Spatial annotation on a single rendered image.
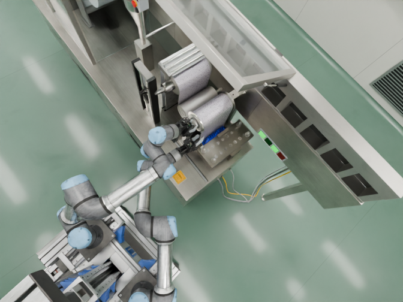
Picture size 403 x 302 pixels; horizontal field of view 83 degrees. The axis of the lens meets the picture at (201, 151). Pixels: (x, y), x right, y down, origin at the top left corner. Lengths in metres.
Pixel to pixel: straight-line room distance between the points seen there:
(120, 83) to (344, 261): 2.86
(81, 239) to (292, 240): 2.09
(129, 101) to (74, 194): 0.93
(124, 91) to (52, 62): 1.67
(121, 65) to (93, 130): 1.03
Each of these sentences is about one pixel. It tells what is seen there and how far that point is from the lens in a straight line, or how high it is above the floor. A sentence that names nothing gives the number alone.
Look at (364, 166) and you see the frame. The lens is 1.24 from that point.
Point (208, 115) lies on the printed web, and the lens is 1.36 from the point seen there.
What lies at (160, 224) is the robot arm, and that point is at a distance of 1.34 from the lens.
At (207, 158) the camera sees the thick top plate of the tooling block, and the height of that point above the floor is 1.03.
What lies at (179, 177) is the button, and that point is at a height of 0.92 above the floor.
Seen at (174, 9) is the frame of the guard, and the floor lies 1.95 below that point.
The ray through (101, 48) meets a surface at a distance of 2.05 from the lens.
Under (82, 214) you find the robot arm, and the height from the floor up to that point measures 1.40.
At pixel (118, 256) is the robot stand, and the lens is 1.83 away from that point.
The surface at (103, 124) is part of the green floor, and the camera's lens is 2.85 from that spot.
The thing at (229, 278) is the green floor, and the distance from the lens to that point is 2.63.
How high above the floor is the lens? 2.51
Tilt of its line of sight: 71 degrees down
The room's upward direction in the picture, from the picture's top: 23 degrees clockwise
